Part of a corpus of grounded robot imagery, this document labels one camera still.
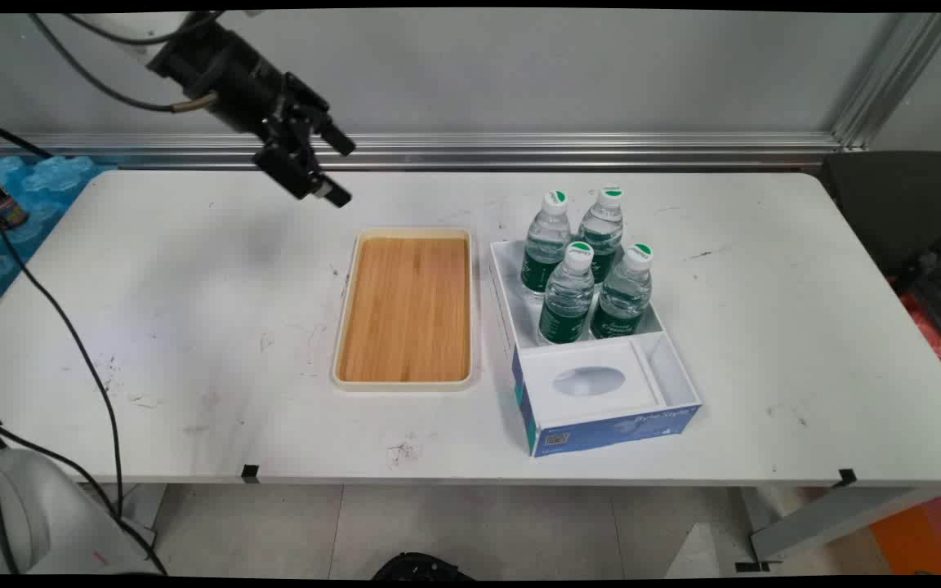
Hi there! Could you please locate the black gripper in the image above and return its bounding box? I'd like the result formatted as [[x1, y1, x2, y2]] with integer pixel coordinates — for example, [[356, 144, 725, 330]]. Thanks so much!
[[147, 16, 356, 210]]

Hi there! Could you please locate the clear water bottle green label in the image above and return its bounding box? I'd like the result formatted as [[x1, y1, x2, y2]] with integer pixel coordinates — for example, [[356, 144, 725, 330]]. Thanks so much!
[[537, 241, 597, 346], [590, 243, 655, 341], [578, 185, 627, 284], [520, 189, 574, 296]]

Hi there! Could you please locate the white rounded robot base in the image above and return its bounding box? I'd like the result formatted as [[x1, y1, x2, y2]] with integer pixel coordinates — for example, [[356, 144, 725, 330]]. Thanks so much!
[[0, 448, 163, 576]]

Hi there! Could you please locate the wooden tray with cream rim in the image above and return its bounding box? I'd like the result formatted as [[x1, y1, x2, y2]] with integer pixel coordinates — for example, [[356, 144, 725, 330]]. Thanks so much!
[[331, 226, 476, 394]]

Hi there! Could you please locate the blue and white cardboard box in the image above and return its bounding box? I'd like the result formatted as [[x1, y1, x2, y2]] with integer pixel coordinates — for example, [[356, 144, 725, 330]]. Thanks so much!
[[488, 237, 703, 459]]

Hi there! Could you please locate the black object on floor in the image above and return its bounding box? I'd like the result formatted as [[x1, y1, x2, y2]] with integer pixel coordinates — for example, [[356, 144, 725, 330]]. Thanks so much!
[[371, 552, 475, 581]]

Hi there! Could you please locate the black chair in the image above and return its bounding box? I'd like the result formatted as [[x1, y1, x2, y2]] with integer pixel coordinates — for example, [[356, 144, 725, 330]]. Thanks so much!
[[818, 150, 941, 283]]

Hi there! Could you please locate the grey metal table leg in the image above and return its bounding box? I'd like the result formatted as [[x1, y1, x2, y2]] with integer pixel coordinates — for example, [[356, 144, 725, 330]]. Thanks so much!
[[736, 486, 941, 572]]

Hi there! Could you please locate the orange floor mat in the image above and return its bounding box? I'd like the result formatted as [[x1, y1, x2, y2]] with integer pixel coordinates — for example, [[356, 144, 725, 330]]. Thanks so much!
[[869, 488, 941, 575]]

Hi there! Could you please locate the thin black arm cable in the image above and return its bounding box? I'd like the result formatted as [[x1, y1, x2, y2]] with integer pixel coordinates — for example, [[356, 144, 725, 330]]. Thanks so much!
[[60, 11, 226, 47]]

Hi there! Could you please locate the horizontal aluminium frame rail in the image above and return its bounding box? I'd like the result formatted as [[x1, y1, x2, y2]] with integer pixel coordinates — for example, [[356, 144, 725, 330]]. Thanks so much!
[[0, 131, 847, 171]]

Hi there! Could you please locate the long black cable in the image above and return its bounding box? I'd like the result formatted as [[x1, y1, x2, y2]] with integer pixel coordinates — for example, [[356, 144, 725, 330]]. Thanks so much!
[[0, 114, 169, 576]]

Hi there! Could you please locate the slanted aluminium frame post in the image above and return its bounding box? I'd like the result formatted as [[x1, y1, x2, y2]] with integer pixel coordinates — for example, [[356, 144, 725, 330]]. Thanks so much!
[[830, 12, 941, 152]]

